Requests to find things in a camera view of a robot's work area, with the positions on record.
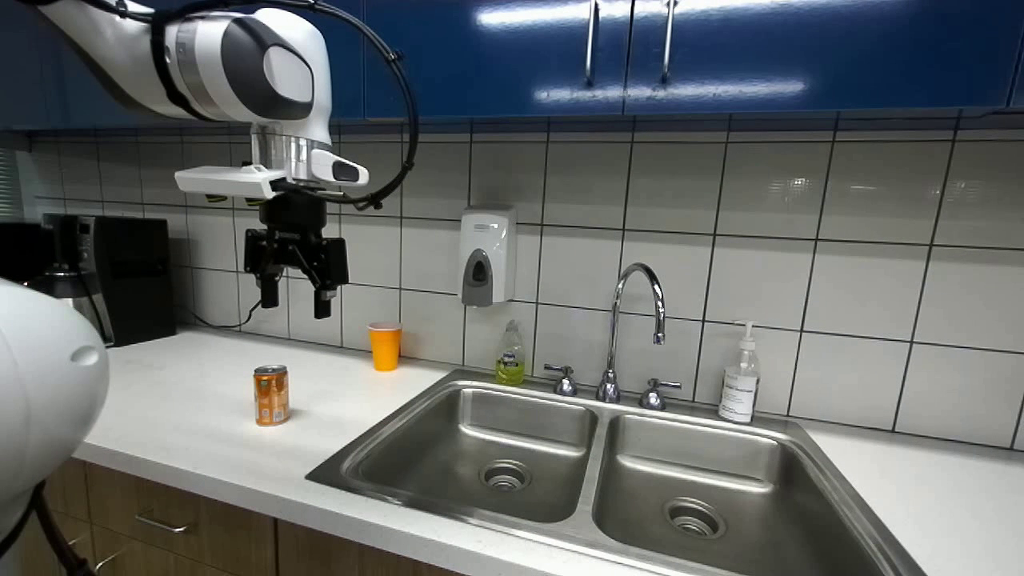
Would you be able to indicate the orange plastic cup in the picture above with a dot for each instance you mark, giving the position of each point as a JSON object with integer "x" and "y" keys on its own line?
{"x": 385, "y": 351}

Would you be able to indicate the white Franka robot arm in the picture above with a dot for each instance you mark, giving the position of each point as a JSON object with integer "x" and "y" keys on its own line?
{"x": 213, "y": 65}

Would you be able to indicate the green dish soap bottle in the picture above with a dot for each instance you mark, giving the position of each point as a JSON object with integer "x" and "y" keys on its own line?
{"x": 511, "y": 369}

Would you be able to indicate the black coffee maker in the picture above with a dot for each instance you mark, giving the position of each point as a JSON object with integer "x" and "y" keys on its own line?
{"x": 133, "y": 277}

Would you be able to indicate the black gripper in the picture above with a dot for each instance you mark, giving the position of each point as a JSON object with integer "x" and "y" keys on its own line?
{"x": 295, "y": 241}

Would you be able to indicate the orange soda can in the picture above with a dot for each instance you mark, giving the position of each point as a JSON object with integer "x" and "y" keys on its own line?
{"x": 269, "y": 397}

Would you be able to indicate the clear soap bottle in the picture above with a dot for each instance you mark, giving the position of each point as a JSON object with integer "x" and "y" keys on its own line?
{"x": 739, "y": 389}

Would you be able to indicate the blue upper wall cabinet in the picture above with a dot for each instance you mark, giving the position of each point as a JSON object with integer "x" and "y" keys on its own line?
{"x": 641, "y": 58}

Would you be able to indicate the chrome gooseneck faucet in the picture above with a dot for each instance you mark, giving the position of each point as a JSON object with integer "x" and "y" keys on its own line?
{"x": 614, "y": 363}

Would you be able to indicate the wooden base cabinet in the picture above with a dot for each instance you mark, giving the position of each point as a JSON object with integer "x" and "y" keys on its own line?
{"x": 195, "y": 532}

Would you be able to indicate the white wall soap dispenser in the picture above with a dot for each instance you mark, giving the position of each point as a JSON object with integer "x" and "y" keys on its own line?
{"x": 487, "y": 257}

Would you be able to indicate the stainless steel double sink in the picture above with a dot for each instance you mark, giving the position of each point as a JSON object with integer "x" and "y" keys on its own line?
{"x": 555, "y": 449}

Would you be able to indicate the glass coffee carafe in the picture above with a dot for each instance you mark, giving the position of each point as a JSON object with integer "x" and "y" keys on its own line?
{"x": 68, "y": 283}

